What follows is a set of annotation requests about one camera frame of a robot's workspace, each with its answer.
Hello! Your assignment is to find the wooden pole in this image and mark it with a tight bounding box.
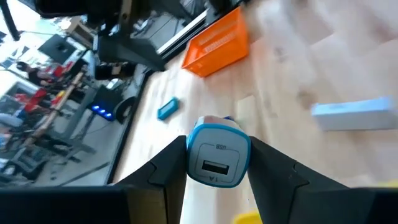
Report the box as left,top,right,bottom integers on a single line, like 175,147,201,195
23,72,85,147

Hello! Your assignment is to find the yellow plastic basket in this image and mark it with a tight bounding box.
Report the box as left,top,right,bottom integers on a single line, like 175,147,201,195
233,179,398,224

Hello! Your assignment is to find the orange plastic basket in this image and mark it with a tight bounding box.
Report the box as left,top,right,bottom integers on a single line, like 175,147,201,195
182,6,249,78

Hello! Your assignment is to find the blue white car charger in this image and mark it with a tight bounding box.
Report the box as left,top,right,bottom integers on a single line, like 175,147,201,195
185,115,252,189

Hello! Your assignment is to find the black device with blue lights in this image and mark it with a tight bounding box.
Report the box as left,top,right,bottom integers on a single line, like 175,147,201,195
90,86,118,123

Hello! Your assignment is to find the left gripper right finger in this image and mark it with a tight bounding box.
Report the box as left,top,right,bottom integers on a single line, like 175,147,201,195
248,136,337,224

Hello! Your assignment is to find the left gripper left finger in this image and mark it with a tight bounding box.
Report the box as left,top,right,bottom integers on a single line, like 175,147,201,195
115,135,188,224

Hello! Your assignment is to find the white rectangular box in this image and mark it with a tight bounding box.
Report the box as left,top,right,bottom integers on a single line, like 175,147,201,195
310,95,398,132

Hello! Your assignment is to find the teal digital clock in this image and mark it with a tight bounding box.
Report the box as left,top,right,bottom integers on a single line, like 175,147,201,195
157,96,180,121

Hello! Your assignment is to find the person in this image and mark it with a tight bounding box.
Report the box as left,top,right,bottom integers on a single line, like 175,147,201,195
15,60,48,88

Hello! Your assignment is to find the black ring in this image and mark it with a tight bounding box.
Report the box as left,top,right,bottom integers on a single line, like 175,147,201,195
114,95,137,124

